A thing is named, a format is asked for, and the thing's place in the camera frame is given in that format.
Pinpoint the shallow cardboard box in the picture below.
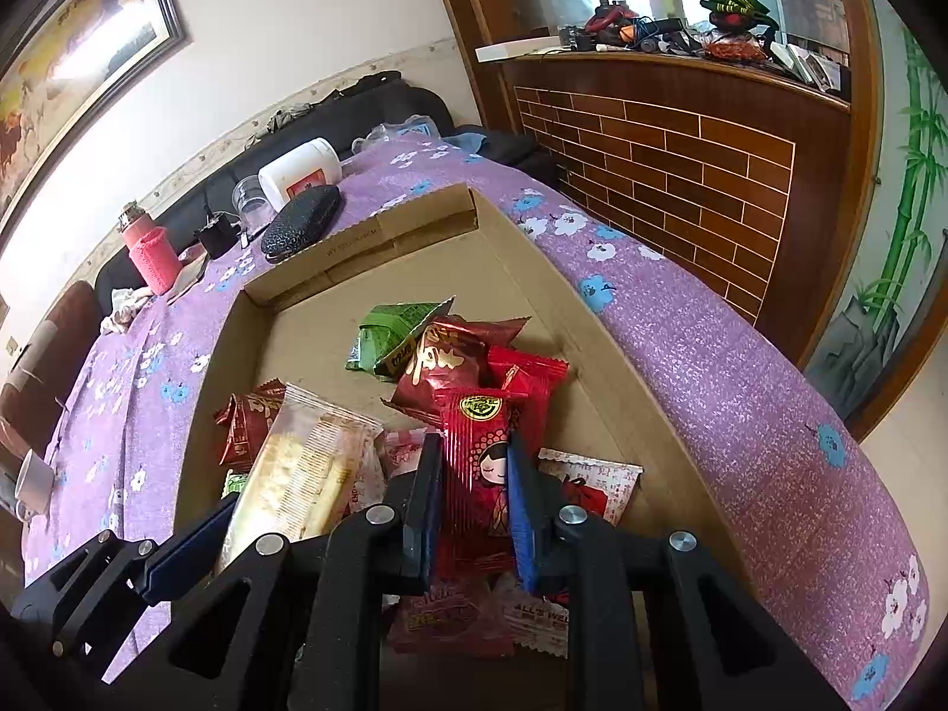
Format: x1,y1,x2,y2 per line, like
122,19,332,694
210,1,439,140
174,184,749,711

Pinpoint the clear biscuit packet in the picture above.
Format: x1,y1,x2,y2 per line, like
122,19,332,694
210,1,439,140
214,383,382,571

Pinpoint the pink sleeved bottle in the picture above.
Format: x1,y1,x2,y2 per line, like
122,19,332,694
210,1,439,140
118,201,181,297

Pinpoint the black sofa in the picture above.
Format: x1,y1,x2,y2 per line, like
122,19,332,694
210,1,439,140
92,70,456,305

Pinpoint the framed horse painting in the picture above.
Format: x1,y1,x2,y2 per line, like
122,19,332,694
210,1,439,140
0,0,190,227

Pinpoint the black glasses case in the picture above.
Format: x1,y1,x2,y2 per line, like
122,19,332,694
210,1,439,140
259,184,343,264

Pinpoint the flat white box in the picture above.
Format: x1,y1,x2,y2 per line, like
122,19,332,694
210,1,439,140
474,36,562,64

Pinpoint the clear glass cup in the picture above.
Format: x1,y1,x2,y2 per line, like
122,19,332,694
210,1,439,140
232,174,277,232

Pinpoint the white mug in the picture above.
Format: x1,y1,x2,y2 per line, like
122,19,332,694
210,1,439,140
13,448,55,520

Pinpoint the clear plastic bag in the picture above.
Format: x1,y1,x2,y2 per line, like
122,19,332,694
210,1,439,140
351,114,438,156

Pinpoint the white red-print snack packet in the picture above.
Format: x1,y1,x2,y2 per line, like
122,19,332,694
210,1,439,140
537,448,644,527
492,574,571,659

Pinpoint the wooden brick-pattern counter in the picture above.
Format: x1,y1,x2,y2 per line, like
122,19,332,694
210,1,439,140
422,0,886,446

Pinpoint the brown chair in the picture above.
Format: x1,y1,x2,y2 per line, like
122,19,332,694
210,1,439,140
0,281,101,460

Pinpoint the pile of tools and cables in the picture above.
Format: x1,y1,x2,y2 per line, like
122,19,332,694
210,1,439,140
559,0,849,90

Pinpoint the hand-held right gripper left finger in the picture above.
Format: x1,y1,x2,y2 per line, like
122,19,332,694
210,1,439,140
111,431,446,711

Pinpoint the crumpled white cloth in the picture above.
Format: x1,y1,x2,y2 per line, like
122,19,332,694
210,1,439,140
100,289,153,336

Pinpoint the red doll print snack packet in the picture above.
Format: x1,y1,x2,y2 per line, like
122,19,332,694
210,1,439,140
433,389,530,579

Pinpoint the dark clothing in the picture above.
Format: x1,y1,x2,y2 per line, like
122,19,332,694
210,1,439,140
444,129,560,190

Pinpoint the white plastic jar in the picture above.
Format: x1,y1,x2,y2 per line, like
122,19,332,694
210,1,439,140
257,137,343,213

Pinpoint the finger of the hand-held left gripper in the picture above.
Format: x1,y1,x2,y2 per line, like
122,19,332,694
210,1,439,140
11,499,242,656

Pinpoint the purple floral tablecloth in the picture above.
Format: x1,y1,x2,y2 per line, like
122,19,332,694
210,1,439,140
22,132,930,711

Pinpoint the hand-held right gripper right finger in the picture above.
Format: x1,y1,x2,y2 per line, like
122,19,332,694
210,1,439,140
505,433,853,711

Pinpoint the red mesh bag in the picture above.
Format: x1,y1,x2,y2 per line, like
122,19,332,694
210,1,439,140
700,30,767,64

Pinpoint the small black box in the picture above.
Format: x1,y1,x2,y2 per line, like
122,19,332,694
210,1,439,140
194,212,242,260

